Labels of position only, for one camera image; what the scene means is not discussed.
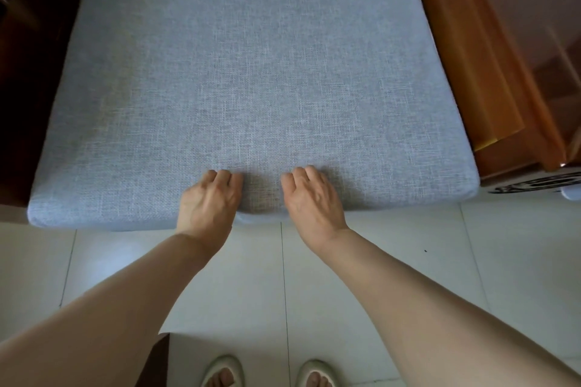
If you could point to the person's right hand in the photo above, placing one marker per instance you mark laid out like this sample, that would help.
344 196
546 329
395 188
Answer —
315 210

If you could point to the person's left hand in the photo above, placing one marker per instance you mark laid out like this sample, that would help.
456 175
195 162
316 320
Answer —
209 210

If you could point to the grey cushion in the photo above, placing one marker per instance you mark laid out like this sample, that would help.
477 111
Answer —
249 60

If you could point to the dark wooden sofa with console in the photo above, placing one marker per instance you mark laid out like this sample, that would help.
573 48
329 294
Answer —
476 60

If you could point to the person's left forearm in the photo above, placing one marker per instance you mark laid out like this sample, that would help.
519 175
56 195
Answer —
104 318

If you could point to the person's right forearm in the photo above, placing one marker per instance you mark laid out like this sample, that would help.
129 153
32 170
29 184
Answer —
431 318

